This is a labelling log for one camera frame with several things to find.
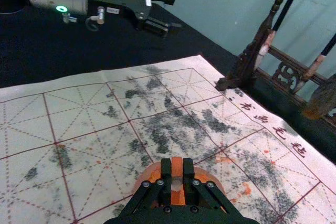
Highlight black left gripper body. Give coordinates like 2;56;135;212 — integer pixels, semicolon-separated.
87;0;153;31

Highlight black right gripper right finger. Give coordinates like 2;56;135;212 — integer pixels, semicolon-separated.
182;157;237;216

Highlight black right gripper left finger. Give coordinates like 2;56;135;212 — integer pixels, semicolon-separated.
120;157;173;216

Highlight orange rectangular seal stamp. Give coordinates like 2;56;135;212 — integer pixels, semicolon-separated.
170;156;184;206

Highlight round orange ink pad dish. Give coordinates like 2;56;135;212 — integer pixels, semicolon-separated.
132;161;225;213

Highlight white felt calligraphy grid mat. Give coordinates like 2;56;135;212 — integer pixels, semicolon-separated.
0;55;336;224

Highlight dark carved wooden brush rack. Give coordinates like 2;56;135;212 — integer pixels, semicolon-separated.
214;0;336;121

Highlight black table cloth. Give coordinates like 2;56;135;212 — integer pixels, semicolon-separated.
0;0;336;166

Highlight large brown bristle brush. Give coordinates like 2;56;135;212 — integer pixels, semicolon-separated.
303;82;336;120

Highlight thin dark cable silver plug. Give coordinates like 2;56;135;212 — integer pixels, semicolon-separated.
86;6;106;32

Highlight black handled calligraphy brush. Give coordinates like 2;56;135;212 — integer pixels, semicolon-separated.
257;0;309;64
295;33;336;94

